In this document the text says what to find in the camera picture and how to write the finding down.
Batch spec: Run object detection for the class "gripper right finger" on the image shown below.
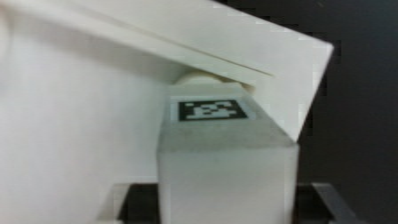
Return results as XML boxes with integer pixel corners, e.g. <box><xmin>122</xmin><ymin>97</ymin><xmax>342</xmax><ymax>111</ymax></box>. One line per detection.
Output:
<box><xmin>292</xmin><ymin>183</ymin><xmax>369</xmax><ymax>224</ymax></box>

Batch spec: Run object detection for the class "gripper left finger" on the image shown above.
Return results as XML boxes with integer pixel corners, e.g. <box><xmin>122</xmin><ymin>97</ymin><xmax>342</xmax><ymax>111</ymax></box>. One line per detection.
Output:
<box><xmin>95</xmin><ymin>183</ymin><xmax>159</xmax><ymax>224</ymax></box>

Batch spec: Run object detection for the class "white table leg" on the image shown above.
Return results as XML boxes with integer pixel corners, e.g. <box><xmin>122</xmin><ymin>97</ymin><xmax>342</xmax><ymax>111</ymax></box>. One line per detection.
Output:
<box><xmin>156</xmin><ymin>73</ymin><xmax>298</xmax><ymax>224</ymax></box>

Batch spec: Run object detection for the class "white square tabletop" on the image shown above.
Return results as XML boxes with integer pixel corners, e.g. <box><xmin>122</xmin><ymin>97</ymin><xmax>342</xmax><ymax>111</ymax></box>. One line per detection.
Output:
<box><xmin>0</xmin><ymin>0</ymin><xmax>333</xmax><ymax>224</ymax></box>

